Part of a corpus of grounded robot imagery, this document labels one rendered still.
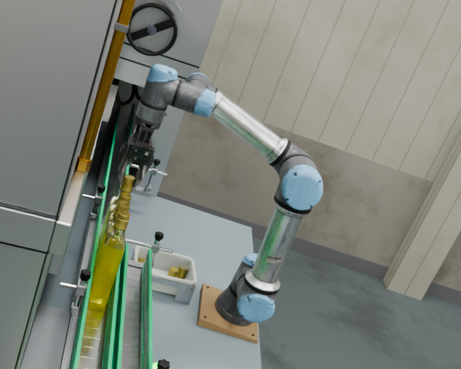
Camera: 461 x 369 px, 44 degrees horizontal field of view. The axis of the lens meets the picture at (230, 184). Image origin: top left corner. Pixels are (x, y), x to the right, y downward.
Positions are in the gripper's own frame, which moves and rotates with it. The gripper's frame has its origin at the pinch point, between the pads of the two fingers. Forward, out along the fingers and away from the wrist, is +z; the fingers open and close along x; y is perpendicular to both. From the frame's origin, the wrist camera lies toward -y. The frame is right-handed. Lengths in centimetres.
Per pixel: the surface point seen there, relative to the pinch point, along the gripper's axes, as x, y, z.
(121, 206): -1.1, 13.1, 2.7
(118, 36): -14, 51, -48
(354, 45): 141, -231, -43
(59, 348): -8, 41, 30
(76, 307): -5.5, 26.5, 28.3
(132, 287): 9.8, 8.3, 30.4
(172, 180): 53, -242, 96
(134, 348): 11.1, 35.8, 30.3
